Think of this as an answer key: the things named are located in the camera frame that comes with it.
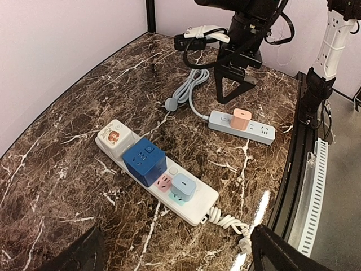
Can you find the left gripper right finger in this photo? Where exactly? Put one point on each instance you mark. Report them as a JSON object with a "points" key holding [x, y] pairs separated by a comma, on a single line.
{"points": [[271, 252]]}

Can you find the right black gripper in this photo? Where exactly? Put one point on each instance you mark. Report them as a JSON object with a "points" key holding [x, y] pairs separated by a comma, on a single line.
{"points": [[234, 69]]}

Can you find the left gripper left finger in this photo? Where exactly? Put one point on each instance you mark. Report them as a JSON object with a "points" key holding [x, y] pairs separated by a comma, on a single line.
{"points": [[85, 253]]}

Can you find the pink cube charger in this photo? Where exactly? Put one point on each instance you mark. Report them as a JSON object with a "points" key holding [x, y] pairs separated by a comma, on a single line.
{"points": [[240, 119]]}

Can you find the light blue cube charger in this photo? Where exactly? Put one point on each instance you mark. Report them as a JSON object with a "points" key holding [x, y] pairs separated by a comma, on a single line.
{"points": [[183, 187]]}

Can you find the blue cube socket adapter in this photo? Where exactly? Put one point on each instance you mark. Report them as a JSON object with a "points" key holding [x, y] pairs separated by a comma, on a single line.
{"points": [[145, 161]]}

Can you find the white cube socket adapter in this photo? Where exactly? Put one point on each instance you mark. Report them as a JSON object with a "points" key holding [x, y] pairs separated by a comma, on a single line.
{"points": [[115, 138]]}

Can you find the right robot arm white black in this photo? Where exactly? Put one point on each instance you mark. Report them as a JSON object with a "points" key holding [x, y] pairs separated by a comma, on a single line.
{"points": [[251, 25]]}

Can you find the grey-blue small power strip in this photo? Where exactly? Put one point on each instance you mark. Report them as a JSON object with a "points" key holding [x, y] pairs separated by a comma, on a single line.
{"points": [[217, 120]]}

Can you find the white multicolour power strip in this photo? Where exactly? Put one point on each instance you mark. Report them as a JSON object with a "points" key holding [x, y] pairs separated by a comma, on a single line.
{"points": [[193, 211]]}

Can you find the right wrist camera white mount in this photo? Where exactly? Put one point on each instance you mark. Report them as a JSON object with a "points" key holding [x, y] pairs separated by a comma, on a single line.
{"points": [[197, 38]]}

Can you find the black front table rail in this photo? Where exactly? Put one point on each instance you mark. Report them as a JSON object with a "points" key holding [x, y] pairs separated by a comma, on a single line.
{"points": [[288, 198]]}

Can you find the white slotted cable duct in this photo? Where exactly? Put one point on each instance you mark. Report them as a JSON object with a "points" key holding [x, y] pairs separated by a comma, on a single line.
{"points": [[320, 162]]}

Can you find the right black frame post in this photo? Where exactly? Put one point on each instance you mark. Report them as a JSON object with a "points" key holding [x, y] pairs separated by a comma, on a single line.
{"points": [[151, 16]]}

